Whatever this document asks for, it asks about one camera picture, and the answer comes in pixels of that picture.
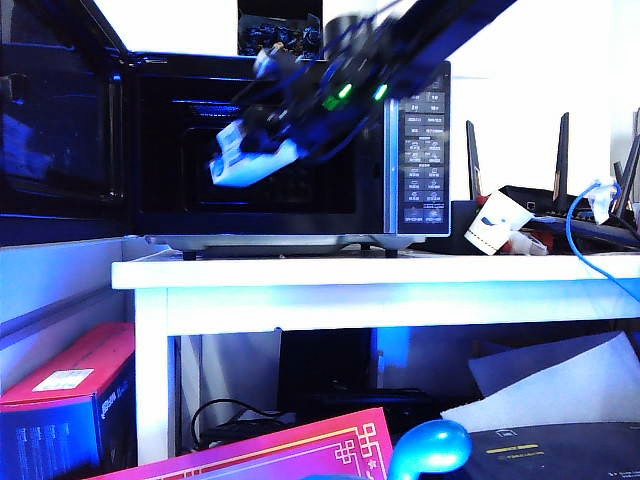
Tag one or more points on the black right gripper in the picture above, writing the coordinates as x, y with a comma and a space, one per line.
330, 105

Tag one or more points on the black glass microwave door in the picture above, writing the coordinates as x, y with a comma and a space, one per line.
50, 125

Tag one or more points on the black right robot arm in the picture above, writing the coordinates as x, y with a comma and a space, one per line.
440, 40

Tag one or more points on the black box of blue flowers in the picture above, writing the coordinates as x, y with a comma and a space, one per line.
270, 30

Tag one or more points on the black Midea microwave oven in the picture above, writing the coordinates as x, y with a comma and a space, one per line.
425, 165

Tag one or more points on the magenta box gold pattern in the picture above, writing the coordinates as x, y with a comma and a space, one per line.
300, 450

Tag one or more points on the black box yellow label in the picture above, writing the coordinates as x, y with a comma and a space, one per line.
575, 450

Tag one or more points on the white table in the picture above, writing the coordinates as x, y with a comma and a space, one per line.
300, 272

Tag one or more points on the white paper cup blue print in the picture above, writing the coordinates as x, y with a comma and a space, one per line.
495, 225

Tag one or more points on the office partition panel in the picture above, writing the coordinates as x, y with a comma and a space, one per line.
50, 280

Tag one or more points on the black router with antennas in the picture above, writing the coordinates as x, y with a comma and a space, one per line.
545, 200

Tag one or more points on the red white small pack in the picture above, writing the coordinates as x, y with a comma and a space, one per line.
530, 245

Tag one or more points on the red and blue carton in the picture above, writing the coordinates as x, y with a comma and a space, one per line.
60, 425

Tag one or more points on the glossy blue rounded knob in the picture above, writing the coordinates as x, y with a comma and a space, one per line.
430, 447

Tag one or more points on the white foam sheet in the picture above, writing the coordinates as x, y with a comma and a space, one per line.
565, 385

